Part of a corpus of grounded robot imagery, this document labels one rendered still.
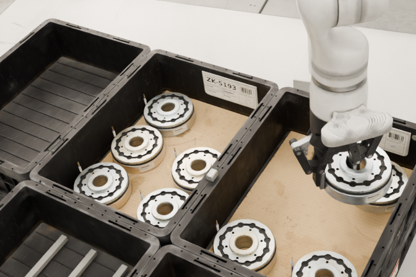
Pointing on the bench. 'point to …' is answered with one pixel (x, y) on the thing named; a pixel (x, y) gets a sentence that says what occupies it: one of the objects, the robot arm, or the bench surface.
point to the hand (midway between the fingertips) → (335, 173)
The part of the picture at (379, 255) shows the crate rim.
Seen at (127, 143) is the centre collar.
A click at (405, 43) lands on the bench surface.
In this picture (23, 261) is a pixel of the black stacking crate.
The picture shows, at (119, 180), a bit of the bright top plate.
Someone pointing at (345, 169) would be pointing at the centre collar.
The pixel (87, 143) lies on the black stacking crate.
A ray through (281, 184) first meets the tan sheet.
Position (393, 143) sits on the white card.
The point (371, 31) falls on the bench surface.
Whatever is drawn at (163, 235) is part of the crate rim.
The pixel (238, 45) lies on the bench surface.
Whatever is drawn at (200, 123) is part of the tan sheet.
